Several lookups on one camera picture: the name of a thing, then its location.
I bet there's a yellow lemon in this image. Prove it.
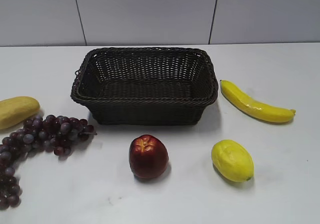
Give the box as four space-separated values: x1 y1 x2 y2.
211 139 254 182

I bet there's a purple grape bunch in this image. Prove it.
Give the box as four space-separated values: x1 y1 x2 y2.
0 115 97 210

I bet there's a dark brown wicker basket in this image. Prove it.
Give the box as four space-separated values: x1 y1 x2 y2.
70 47 219 126

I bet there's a yellow banana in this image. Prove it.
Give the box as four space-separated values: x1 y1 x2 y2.
219 80 296 124

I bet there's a yellow mango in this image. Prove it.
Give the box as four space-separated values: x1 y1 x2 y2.
0 96 40 130

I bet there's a red apple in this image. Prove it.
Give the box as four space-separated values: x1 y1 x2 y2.
128 134 169 179

